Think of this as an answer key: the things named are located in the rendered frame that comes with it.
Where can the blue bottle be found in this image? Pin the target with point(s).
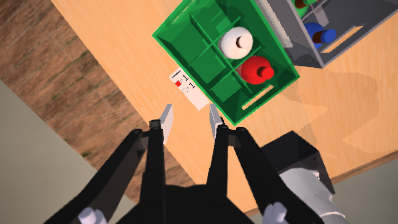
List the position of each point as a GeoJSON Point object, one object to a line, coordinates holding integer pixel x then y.
{"type": "Point", "coordinates": [318, 36]}

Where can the white paper pick list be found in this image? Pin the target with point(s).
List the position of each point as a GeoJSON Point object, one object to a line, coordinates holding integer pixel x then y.
{"type": "Point", "coordinates": [189, 89]}

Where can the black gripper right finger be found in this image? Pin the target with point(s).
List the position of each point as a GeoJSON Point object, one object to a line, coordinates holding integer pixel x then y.
{"type": "Point", "coordinates": [275, 201]}

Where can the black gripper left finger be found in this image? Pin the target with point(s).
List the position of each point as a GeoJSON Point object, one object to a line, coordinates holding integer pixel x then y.
{"type": "Point", "coordinates": [99, 199]}

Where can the green bottle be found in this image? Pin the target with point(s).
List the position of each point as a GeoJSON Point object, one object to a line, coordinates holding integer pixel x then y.
{"type": "Point", "coordinates": [302, 5]}

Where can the green plastic crate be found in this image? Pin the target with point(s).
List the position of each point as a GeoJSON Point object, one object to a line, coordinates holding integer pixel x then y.
{"type": "Point", "coordinates": [183, 38]}

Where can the grey divided bottle crate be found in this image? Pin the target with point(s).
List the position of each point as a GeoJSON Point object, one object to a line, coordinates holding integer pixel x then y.
{"type": "Point", "coordinates": [340, 15]}

